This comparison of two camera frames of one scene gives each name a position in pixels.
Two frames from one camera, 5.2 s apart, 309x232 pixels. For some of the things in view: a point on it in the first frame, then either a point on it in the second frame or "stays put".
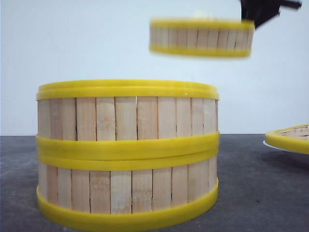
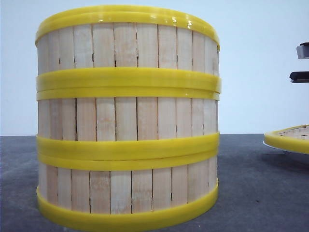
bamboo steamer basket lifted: x=127 y=119 stays put
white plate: x=264 y=142 stays put
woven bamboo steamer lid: x=294 y=138 stays put
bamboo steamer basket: x=202 y=37 -> x=127 y=63
